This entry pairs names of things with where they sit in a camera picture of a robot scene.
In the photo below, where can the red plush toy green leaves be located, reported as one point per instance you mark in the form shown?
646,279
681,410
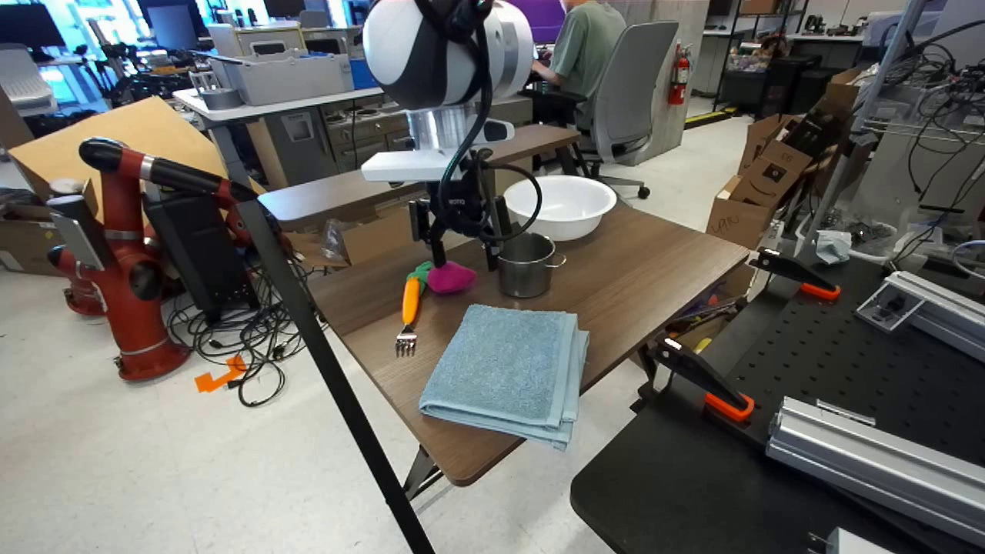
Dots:
447,279

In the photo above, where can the seated person green shirt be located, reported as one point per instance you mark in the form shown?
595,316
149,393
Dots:
579,55

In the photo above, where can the grey office chair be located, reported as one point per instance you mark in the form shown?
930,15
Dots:
624,103

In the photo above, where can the red fire extinguisher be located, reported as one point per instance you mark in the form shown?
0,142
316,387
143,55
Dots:
679,74

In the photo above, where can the grey long bench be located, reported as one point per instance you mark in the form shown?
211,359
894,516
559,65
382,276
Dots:
353,188

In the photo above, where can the red robot arm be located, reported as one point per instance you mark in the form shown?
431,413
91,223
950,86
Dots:
113,257

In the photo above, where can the black tripod pole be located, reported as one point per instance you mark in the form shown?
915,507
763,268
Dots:
299,307

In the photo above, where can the black clamp orange handle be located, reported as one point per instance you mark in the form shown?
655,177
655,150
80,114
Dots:
718,393

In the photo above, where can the yellow handled brush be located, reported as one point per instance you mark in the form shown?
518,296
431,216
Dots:
410,307

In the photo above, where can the white plastic basin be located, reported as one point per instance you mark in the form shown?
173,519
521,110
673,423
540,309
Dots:
560,207

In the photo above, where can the aluminium extrusion rail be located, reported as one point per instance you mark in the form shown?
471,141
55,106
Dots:
883,469

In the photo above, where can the small steel pot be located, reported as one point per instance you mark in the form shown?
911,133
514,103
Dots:
526,265

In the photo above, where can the far black orange clamp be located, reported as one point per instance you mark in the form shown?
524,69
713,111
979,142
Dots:
808,281

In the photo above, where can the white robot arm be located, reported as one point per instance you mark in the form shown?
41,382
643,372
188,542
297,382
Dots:
445,64

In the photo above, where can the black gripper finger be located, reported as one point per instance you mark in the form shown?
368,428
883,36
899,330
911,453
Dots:
437,255
494,255

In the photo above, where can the folded light blue towel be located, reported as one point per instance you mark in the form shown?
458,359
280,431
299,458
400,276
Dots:
512,372

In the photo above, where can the cardboard boxes stack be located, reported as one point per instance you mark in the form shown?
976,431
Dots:
782,152

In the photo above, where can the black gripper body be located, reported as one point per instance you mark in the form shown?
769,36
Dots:
463,205

